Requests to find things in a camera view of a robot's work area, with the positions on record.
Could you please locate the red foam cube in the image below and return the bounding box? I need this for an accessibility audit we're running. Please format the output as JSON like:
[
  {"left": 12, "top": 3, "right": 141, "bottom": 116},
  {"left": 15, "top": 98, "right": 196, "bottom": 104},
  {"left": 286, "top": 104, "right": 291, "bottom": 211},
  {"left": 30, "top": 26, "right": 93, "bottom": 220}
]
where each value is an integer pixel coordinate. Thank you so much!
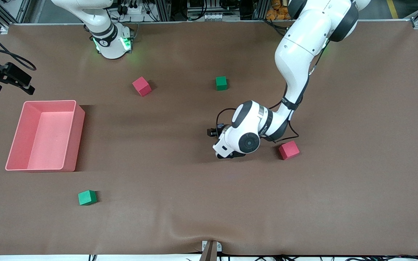
[
  {"left": 278, "top": 140, "right": 300, "bottom": 161},
  {"left": 132, "top": 76, "right": 152, "bottom": 97}
]

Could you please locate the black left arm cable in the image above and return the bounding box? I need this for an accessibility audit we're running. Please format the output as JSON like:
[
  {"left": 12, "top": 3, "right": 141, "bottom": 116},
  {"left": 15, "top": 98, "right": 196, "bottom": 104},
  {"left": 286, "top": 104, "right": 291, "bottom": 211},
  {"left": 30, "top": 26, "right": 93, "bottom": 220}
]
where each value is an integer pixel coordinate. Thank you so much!
[{"left": 216, "top": 36, "right": 331, "bottom": 143}]

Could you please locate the brown table mat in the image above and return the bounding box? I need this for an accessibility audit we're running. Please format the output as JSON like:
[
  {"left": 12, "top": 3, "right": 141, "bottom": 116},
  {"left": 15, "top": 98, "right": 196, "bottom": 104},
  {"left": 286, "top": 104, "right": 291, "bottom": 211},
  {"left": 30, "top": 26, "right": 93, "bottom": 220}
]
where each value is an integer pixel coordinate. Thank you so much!
[{"left": 0, "top": 20, "right": 418, "bottom": 256}]

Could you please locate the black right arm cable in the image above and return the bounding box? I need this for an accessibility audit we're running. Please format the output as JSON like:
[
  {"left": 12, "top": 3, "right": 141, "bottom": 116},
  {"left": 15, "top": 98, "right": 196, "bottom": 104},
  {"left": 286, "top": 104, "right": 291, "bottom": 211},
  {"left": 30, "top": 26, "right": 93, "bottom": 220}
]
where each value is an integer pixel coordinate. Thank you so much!
[{"left": 0, "top": 20, "right": 37, "bottom": 71}]

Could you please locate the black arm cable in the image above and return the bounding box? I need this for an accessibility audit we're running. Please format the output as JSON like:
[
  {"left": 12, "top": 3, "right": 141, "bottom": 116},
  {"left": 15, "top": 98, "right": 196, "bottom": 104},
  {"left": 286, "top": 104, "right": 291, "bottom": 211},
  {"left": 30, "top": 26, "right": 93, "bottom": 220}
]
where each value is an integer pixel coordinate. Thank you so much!
[
  {"left": 0, "top": 20, "right": 37, "bottom": 71},
  {"left": 216, "top": 36, "right": 331, "bottom": 143}
]

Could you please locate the pile of orange items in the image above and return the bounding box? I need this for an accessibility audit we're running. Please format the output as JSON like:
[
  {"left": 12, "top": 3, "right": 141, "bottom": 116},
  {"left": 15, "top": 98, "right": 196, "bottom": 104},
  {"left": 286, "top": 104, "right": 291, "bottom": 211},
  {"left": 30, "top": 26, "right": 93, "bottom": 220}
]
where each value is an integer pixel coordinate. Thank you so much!
[{"left": 266, "top": 0, "right": 291, "bottom": 21}]

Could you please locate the pink plastic bin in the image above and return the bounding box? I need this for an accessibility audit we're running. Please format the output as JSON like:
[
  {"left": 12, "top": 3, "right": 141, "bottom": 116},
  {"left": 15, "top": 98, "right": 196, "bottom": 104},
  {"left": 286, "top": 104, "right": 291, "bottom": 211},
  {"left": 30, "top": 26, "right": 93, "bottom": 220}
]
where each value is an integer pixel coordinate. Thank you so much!
[{"left": 5, "top": 100, "right": 86, "bottom": 172}]

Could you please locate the metal table clamp bracket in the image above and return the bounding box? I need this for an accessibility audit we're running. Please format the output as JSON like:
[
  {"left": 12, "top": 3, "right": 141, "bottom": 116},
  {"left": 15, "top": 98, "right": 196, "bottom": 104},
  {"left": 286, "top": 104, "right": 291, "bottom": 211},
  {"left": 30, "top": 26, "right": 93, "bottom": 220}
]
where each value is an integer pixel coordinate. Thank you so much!
[{"left": 201, "top": 240, "right": 223, "bottom": 261}]

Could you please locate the white power strip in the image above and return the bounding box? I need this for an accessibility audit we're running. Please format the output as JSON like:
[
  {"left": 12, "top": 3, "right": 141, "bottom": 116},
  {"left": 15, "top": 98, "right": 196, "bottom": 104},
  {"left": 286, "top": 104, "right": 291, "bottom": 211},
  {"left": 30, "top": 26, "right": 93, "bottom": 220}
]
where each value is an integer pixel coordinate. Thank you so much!
[{"left": 122, "top": 4, "right": 144, "bottom": 16}]

